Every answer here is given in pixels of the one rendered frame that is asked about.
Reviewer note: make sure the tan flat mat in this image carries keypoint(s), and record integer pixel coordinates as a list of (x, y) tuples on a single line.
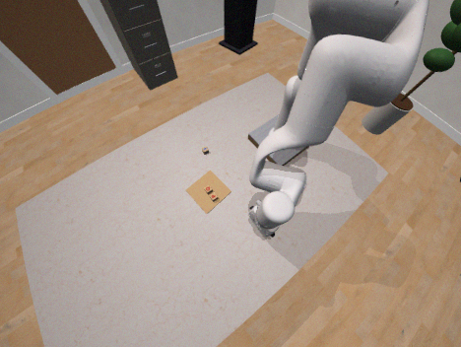
[(202, 198)]

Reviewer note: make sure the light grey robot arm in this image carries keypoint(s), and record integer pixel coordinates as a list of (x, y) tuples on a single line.
[(351, 64)]

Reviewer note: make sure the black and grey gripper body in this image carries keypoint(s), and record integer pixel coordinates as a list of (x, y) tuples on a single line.
[(265, 232)]

